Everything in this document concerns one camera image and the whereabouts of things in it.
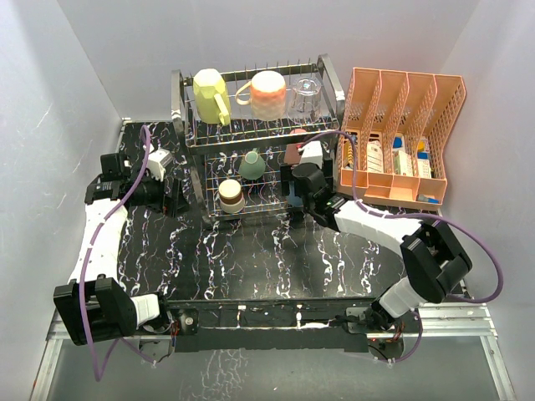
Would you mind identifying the white red box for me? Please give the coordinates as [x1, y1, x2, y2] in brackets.
[366, 141, 384, 173]

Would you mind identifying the metal two-tier dish rack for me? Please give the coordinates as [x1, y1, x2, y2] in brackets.
[171, 53, 345, 226]

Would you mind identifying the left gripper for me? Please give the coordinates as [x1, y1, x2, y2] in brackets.
[130, 167, 191, 218]

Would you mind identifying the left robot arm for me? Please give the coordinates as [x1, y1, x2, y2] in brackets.
[53, 149, 189, 346]

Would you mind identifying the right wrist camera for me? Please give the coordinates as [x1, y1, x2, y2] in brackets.
[298, 140, 323, 169]

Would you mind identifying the blue white box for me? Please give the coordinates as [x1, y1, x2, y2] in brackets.
[416, 138, 432, 179]

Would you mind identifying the green ceramic cup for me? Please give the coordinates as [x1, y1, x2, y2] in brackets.
[238, 149, 266, 180]

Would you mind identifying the blue small item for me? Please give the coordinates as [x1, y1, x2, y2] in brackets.
[416, 194, 440, 205]

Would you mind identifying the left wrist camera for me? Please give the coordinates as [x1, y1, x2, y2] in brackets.
[146, 145, 173, 181]

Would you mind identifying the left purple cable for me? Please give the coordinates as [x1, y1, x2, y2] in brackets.
[81, 124, 166, 382]

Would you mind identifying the pink plastic cup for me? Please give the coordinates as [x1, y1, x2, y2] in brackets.
[283, 129, 308, 165]

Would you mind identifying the yellow patterned box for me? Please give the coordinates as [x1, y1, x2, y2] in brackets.
[343, 133, 358, 169]

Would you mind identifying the purple cable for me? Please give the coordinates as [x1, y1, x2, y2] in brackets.
[81, 124, 166, 382]
[303, 130, 505, 368]

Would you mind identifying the white green box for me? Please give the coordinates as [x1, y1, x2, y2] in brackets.
[393, 150, 414, 176]

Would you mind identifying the cream and brown cup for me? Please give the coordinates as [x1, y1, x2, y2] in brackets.
[218, 179, 245, 214]

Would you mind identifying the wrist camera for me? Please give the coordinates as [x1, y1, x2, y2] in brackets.
[146, 145, 173, 181]
[298, 140, 323, 169]

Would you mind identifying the clear glass cup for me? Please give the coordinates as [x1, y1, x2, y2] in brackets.
[287, 76, 322, 125]

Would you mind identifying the pink and cream mug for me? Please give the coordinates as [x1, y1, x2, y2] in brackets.
[235, 70, 286, 121]

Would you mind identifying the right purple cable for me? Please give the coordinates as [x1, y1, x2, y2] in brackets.
[303, 130, 505, 368]

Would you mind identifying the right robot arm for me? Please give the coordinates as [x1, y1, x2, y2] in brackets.
[281, 162, 472, 332]

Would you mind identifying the blue plastic cup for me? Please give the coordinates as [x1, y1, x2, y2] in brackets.
[287, 194, 303, 207]

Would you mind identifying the yellow-green faceted mug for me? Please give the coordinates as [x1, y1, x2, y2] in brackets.
[193, 69, 232, 126]

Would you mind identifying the orange plastic file organizer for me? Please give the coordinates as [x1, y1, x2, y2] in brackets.
[336, 68, 466, 211]

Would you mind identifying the aluminium frame rail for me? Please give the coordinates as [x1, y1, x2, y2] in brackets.
[31, 305, 516, 400]

